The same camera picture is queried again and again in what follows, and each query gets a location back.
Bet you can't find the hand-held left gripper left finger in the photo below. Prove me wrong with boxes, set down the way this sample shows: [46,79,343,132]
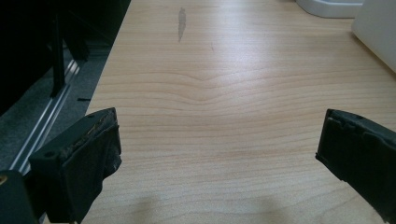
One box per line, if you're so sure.
[28,107,122,224]

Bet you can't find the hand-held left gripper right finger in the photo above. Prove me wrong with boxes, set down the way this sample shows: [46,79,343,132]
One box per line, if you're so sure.
[315,108,396,224]

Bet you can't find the white plastic container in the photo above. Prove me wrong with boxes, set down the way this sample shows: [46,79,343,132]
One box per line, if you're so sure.
[351,0,396,74]

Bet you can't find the white rounded dish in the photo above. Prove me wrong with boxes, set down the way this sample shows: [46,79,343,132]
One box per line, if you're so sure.
[294,0,364,19]

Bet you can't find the aluminium frame rail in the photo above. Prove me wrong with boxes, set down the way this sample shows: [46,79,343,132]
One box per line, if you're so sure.
[8,59,82,175]

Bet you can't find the black stand post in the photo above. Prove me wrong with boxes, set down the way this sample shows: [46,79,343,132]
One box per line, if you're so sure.
[49,13,67,98]

